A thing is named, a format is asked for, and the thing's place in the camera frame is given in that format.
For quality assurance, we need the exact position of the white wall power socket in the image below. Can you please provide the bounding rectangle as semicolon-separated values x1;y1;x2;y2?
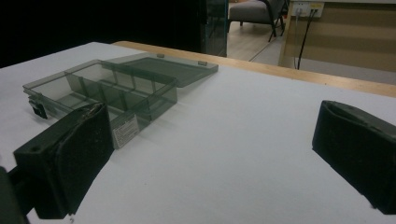
291;1;325;19

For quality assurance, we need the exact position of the black power cable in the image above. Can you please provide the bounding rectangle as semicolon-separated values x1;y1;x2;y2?
296;8;318;71

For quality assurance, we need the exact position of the dark glass partition panel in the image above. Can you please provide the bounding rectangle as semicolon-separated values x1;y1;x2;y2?
201;0;230;58

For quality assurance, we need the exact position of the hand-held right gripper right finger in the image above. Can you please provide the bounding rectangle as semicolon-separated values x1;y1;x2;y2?
311;100;396;216

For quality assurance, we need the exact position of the grey armchair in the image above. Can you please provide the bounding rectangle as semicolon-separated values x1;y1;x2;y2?
227;0;288;43

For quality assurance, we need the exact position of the clear grey plastic compartment box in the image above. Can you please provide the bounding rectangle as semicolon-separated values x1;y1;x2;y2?
21;51;219;149

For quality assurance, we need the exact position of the white power cable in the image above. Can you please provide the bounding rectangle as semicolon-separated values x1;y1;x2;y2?
292;8;302;69

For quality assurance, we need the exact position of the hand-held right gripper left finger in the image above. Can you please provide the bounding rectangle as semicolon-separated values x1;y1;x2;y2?
12;102;115;220

